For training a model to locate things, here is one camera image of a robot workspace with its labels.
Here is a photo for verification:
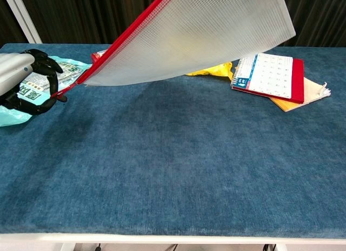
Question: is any teal cleaning cloth package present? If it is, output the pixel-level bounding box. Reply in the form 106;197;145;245
0;55;93;127

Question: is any yellow snack bag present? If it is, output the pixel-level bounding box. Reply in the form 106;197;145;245
185;61;235;80

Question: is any white table frame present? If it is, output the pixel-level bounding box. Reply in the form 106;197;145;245
0;233;346;251

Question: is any white frame post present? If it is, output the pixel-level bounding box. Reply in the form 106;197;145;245
5;0;43;44

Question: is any spiral desk calendar red base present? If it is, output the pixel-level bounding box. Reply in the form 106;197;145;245
231;50;305;104

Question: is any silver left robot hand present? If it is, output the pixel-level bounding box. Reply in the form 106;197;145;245
0;48;68;116

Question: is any white mesh zipper pouch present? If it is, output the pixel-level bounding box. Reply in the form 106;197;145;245
77;0;297;87

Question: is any blue table cloth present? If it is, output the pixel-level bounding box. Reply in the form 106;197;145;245
0;43;346;240

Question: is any dark curtain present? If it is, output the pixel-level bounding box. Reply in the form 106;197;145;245
0;0;346;48

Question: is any red ketchup bottle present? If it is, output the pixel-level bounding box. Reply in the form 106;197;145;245
91;51;109;64

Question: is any yellow notepad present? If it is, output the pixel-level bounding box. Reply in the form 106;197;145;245
269;77;332;113

